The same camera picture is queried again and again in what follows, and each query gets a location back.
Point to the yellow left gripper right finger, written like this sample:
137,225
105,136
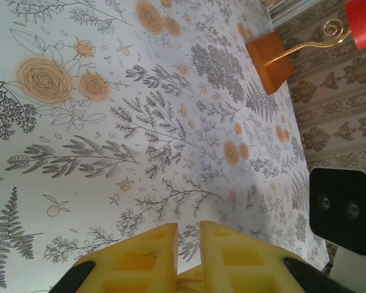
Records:
241,268

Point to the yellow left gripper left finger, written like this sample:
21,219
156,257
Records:
134,268

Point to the floral tablecloth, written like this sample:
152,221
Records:
140,183

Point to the orange wooden stand base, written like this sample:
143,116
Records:
270,61

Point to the red wine glass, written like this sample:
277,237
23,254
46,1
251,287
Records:
364,21

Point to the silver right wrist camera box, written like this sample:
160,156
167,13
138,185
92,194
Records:
338,207

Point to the aluminium frame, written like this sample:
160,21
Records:
279,12

